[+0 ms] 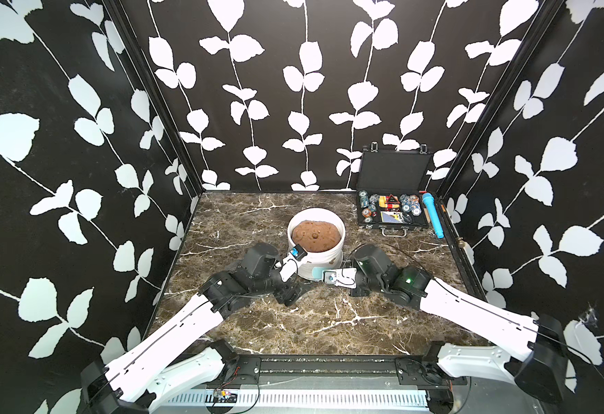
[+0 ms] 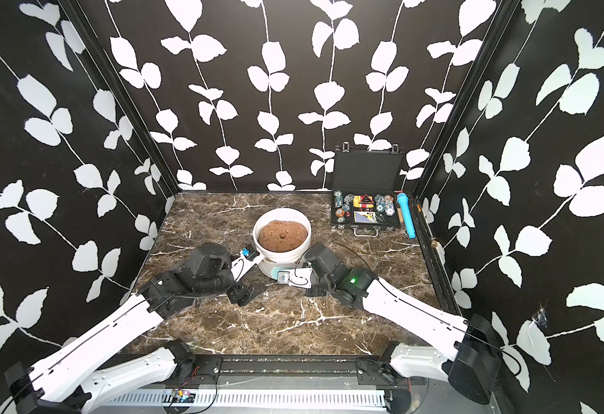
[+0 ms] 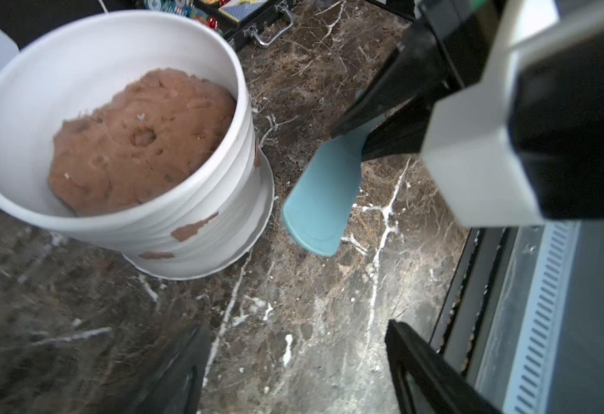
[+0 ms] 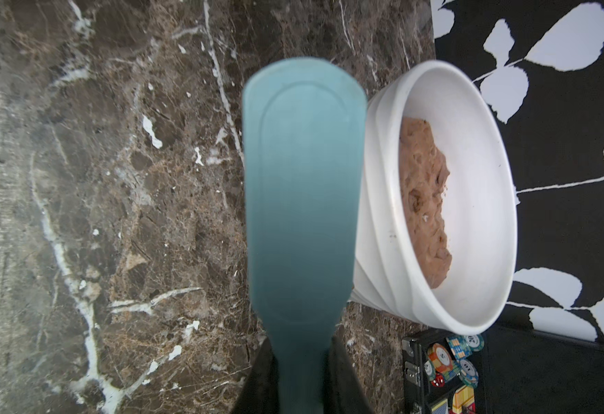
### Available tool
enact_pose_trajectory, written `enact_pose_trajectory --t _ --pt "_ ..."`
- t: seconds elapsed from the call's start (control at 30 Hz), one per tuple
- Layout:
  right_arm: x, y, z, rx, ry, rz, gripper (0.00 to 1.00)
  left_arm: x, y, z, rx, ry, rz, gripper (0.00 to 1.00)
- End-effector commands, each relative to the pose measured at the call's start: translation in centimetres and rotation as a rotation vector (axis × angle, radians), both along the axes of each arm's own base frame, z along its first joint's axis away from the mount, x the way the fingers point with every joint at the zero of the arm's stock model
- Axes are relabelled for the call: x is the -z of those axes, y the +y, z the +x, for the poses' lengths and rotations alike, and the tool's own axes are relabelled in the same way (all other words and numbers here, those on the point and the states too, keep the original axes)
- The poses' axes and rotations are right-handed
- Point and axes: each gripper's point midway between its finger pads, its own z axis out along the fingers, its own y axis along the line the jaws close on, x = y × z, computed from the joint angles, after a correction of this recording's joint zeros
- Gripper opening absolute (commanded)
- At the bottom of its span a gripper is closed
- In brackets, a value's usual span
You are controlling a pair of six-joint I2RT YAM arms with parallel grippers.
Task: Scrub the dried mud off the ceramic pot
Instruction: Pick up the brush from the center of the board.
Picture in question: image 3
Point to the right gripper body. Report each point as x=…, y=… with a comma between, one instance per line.
x=446, y=49

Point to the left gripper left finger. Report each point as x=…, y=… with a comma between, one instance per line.
x=175, y=383

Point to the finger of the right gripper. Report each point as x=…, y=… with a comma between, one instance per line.
x=409, y=72
x=400, y=134

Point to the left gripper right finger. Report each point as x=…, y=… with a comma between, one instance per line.
x=423, y=381

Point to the teal scrub brush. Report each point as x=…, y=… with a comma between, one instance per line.
x=317, y=210

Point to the white ceramic pot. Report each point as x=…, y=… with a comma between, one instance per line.
x=196, y=229

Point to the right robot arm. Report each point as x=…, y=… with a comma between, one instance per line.
x=504, y=103

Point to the brown mud in pot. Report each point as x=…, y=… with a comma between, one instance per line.
x=151, y=137

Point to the black open case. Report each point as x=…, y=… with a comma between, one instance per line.
x=239, y=22

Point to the playing card deck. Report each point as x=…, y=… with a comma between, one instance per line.
x=239, y=10

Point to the black mounting rail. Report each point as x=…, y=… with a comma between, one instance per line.
x=465, y=321

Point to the white slotted cable duct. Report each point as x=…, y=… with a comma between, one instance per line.
x=529, y=384

